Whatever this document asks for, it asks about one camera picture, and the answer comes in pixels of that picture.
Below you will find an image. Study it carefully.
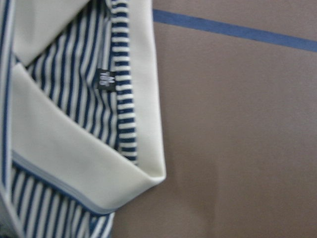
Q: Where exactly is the striped polo shirt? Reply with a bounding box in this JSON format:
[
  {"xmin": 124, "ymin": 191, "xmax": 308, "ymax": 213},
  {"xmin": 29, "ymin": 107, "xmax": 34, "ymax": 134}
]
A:
[{"xmin": 0, "ymin": 0, "xmax": 166, "ymax": 238}]

